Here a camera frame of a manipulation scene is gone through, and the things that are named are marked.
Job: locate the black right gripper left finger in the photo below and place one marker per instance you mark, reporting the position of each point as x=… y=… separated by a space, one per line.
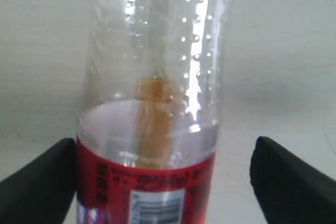
x=43 y=190

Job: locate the clear bottle with red label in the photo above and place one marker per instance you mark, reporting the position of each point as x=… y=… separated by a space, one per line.
x=151 y=110

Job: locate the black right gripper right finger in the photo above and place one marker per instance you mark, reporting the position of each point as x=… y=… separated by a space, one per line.
x=288 y=189

